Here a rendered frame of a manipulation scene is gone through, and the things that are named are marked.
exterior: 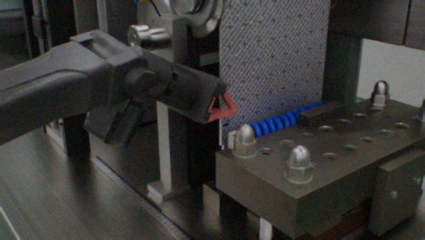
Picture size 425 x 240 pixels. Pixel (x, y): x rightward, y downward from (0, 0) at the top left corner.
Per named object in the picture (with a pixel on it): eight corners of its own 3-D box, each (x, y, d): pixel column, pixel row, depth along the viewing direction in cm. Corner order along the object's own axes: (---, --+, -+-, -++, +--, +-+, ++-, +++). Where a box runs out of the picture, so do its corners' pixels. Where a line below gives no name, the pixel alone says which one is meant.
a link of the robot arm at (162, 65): (141, 51, 55) (122, 36, 59) (115, 100, 56) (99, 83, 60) (184, 70, 60) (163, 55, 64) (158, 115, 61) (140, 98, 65)
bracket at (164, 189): (145, 191, 82) (133, 17, 70) (175, 179, 85) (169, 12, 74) (159, 203, 78) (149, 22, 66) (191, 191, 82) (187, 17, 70)
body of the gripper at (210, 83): (209, 126, 63) (168, 112, 58) (169, 105, 71) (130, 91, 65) (228, 83, 63) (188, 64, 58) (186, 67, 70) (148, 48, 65)
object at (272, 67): (219, 144, 73) (219, 28, 66) (318, 111, 86) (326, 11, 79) (221, 146, 72) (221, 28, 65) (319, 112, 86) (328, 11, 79)
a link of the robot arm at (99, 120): (140, 68, 50) (83, 33, 52) (93, 159, 51) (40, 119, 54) (186, 80, 61) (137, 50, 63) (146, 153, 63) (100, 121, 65)
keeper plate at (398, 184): (367, 230, 69) (376, 165, 65) (404, 207, 75) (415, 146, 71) (382, 238, 67) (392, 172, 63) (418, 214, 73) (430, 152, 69)
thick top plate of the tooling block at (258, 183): (215, 187, 69) (215, 150, 67) (373, 123, 92) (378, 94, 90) (293, 239, 57) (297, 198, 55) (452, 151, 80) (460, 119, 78)
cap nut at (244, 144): (226, 152, 67) (227, 123, 65) (246, 145, 69) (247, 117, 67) (243, 161, 64) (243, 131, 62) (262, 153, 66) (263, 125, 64)
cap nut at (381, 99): (365, 102, 85) (367, 80, 84) (376, 99, 87) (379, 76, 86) (382, 108, 83) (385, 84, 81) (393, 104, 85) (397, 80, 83)
